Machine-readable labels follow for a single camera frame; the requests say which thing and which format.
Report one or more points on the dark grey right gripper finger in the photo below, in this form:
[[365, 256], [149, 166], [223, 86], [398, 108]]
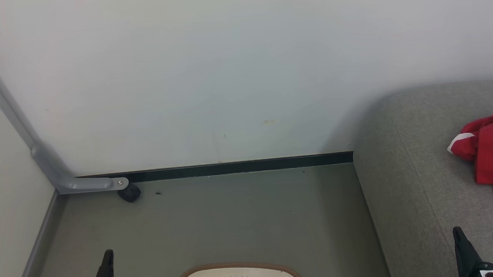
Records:
[[465, 249]]

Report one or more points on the grey fabric sofa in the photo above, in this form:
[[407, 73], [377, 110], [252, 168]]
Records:
[[423, 166]]

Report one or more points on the grey skirting strip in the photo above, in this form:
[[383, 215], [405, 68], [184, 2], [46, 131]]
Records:
[[35, 254]]

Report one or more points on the black caster wheel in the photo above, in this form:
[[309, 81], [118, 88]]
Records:
[[129, 193]]

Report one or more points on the grey metal stand leg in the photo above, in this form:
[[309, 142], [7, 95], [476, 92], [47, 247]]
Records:
[[49, 165]]

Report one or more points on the black skirting strip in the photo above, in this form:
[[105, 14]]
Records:
[[231, 167]]

